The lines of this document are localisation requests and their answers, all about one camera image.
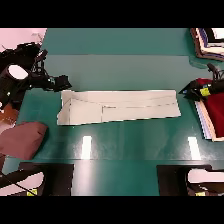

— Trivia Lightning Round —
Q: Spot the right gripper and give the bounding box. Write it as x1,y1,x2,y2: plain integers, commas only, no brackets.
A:
178,80,213,103

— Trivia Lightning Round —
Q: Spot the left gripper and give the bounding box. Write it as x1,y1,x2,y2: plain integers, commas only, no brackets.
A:
49,74,73,93

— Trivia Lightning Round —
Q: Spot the white shirt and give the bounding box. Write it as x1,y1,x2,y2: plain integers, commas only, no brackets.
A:
56,88,182,127

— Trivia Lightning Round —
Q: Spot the red garment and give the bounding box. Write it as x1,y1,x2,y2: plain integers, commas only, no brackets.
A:
194,77,224,140

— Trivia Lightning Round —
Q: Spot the white and blue folded garment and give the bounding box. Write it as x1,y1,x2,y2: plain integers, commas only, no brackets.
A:
194,99,224,143

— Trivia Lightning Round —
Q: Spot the tan brown garment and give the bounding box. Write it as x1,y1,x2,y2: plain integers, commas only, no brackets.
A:
0,102,20,126

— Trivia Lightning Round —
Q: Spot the maroon brown garment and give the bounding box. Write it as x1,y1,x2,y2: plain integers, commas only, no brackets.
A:
0,121,50,161

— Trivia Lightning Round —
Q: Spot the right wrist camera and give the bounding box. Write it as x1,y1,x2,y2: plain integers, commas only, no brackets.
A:
206,62,224,82

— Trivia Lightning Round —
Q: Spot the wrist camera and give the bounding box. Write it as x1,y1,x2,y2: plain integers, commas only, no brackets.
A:
206,62,224,82
32,49,50,77

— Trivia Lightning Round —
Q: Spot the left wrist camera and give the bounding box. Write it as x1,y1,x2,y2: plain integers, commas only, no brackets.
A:
32,49,50,77

